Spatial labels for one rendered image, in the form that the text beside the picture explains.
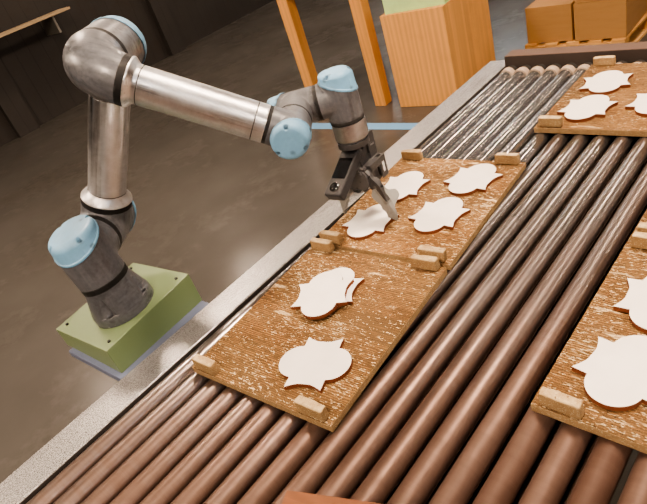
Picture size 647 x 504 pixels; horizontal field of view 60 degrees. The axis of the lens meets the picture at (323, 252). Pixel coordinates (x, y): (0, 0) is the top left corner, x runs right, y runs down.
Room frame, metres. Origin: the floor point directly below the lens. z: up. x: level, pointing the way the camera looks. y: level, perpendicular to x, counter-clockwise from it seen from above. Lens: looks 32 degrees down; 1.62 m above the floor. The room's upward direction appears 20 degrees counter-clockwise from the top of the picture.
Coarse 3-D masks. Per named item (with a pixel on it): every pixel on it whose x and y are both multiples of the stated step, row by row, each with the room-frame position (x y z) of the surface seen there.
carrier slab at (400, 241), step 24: (408, 168) 1.34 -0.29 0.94; (432, 168) 1.29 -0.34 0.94; (456, 168) 1.24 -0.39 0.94; (504, 168) 1.16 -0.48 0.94; (432, 192) 1.17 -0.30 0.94; (480, 192) 1.10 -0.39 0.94; (504, 192) 1.07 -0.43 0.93; (408, 216) 1.11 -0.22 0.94; (480, 216) 1.01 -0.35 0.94; (360, 240) 1.08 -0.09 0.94; (384, 240) 1.05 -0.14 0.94; (408, 240) 1.01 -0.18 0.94; (432, 240) 0.98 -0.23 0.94; (456, 240) 0.95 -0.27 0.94
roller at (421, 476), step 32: (640, 160) 1.03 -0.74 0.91; (608, 192) 0.95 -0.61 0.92; (576, 256) 0.80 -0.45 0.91; (544, 288) 0.74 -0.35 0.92; (512, 352) 0.64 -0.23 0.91; (480, 384) 0.59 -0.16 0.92; (448, 416) 0.56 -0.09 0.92; (480, 416) 0.55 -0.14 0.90; (448, 448) 0.51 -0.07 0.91; (416, 480) 0.47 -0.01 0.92
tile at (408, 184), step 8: (400, 176) 1.29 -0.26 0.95; (408, 176) 1.28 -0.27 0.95; (416, 176) 1.26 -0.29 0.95; (392, 184) 1.26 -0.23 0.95; (400, 184) 1.25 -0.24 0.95; (408, 184) 1.24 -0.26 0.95; (416, 184) 1.22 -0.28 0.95; (424, 184) 1.22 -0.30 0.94; (400, 192) 1.21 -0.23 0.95; (408, 192) 1.20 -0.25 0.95; (416, 192) 1.18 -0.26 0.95; (400, 200) 1.18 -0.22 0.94
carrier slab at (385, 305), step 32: (320, 256) 1.08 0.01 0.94; (352, 256) 1.03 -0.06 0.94; (288, 288) 1.00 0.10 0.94; (384, 288) 0.88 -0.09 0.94; (416, 288) 0.85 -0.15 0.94; (256, 320) 0.93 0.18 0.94; (288, 320) 0.89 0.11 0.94; (320, 320) 0.86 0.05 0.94; (352, 320) 0.82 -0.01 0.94; (384, 320) 0.79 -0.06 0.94; (224, 352) 0.87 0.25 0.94; (256, 352) 0.83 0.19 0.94; (352, 352) 0.74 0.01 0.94; (384, 352) 0.71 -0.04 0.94; (224, 384) 0.79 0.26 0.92; (256, 384) 0.75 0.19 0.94; (352, 384) 0.67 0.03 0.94
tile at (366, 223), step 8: (368, 208) 1.19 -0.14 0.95; (376, 208) 1.18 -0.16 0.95; (360, 216) 1.17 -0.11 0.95; (368, 216) 1.15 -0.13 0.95; (376, 216) 1.14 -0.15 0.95; (384, 216) 1.13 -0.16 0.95; (344, 224) 1.16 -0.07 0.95; (352, 224) 1.15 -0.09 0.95; (360, 224) 1.13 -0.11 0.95; (368, 224) 1.12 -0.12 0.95; (376, 224) 1.11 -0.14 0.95; (384, 224) 1.10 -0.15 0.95; (352, 232) 1.11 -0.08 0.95; (360, 232) 1.10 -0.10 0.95; (368, 232) 1.09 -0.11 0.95; (376, 232) 1.09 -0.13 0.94
